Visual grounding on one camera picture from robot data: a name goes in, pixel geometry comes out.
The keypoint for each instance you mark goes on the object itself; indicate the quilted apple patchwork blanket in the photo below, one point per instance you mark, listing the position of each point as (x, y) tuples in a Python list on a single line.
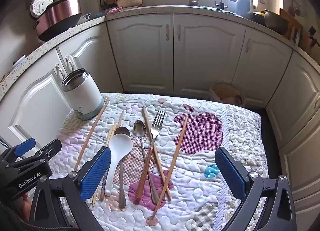
[(200, 183)]

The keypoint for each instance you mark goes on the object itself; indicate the brown wooden chopstick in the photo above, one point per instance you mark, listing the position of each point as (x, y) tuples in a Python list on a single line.
[(91, 135), (150, 131), (180, 141)]

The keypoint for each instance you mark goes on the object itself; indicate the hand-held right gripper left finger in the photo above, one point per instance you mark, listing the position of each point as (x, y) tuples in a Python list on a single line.
[(96, 173)]

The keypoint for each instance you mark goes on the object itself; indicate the metal spoon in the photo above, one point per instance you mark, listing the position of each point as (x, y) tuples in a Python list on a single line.
[(122, 188), (139, 128)]

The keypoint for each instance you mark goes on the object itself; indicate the dark metal pot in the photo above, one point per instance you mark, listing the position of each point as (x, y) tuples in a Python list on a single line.
[(275, 22)]

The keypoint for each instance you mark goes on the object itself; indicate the wooden cutting board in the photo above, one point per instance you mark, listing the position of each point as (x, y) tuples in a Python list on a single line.
[(293, 25)]

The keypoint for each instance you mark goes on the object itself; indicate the light bamboo chopstick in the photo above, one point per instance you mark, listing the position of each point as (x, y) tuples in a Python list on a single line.
[(111, 135), (119, 122)]

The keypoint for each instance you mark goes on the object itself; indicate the small black tap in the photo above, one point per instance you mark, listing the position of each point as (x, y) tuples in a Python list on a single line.
[(221, 2)]

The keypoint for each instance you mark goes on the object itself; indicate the white and blue dish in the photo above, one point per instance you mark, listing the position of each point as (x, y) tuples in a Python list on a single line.
[(19, 61)]

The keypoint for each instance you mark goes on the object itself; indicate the white ceramic spoon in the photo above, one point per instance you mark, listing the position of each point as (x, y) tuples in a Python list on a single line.
[(120, 147)]

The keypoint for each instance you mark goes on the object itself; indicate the wooden chopsticks in jar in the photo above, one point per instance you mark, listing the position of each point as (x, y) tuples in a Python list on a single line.
[(140, 53)]

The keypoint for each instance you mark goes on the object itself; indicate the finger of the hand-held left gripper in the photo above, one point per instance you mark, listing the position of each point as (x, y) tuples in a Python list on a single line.
[(23, 147), (50, 149)]

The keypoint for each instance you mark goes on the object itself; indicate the white insulated steel jar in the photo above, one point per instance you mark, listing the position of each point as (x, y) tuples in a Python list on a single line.
[(82, 96)]

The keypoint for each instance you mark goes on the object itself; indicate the white cabinet door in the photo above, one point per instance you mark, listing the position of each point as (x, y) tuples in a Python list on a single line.
[(302, 166), (32, 101), (262, 71), (207, 53), (295, 101), (95, 53)]

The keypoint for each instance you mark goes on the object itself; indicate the black pot with yellow lid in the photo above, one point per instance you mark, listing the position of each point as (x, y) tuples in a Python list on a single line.
[(258, 14)]

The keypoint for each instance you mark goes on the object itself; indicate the pink cloth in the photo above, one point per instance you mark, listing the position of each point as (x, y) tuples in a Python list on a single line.
[(115, 10)]

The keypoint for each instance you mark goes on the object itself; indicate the blue patterned dish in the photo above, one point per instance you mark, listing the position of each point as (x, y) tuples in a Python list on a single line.
[(86, 16)]

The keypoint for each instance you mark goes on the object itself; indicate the beige basket bowl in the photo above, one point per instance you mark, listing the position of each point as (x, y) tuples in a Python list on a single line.
[(130, 1)]

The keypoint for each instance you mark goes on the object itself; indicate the wicker basket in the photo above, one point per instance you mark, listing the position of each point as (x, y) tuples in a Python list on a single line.
[(225, 91)]

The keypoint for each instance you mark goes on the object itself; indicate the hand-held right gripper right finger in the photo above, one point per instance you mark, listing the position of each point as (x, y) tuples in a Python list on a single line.
[(228, 173)]

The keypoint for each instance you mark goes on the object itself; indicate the white jug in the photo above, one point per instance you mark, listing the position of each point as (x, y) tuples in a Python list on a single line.
[(243, 6)]

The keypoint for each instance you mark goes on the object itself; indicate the patterned chopstick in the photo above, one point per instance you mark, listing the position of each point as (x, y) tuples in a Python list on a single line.
[(103, 188)]

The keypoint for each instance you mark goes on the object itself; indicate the teal cloth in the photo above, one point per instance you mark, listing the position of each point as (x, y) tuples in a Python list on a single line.
[(220, 10)]

